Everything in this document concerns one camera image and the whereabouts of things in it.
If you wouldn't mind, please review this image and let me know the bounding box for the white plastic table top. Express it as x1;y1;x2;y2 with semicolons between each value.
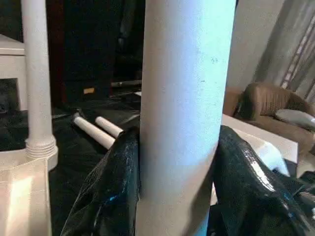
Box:
0;145;59;236

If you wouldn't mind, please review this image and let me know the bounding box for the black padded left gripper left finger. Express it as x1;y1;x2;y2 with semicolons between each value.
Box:
52;127;142;236

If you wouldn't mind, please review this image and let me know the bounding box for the grey curtain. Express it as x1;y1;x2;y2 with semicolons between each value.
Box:
246;0;315;99

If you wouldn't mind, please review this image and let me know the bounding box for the grey cushion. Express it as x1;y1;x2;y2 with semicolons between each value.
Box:
275;109;315;131

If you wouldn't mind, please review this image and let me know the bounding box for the dark maroon panel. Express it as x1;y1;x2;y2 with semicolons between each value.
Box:
46;0;116;103

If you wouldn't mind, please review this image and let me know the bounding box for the brown cardboard box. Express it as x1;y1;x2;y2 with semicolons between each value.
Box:
224;82;315;148

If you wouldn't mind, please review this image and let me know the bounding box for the black work mat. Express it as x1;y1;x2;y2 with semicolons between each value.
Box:
0;97;315;236

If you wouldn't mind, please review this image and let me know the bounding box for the black metal rail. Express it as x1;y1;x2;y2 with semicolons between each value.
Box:
110;79;143;87

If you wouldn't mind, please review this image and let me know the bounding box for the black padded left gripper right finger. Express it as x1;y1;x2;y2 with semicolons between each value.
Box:
208;124;315;236

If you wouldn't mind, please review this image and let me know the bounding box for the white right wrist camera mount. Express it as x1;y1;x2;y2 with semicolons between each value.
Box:
256;142;291;176

